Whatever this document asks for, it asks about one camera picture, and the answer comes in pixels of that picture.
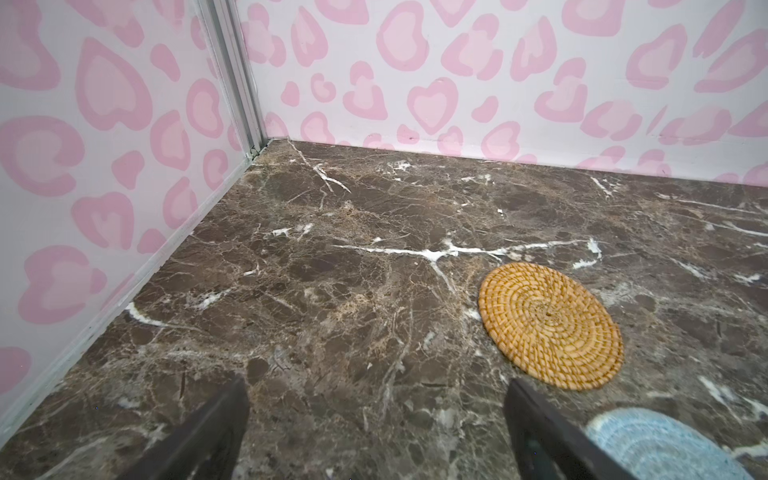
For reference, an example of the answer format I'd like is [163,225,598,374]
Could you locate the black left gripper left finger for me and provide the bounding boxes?
[119,377,250,479]

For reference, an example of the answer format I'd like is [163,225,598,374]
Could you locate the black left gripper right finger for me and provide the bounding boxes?
[503,379,633,480]

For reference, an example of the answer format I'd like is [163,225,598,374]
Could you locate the blue-grey woven round coaster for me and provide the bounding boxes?
[584,408,751,479]

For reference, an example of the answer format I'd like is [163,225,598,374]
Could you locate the woven rattan round coaster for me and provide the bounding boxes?
[478,262,624,391]

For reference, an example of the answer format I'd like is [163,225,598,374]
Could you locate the aluminium frame corner post left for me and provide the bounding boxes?
[195,0,269,162]

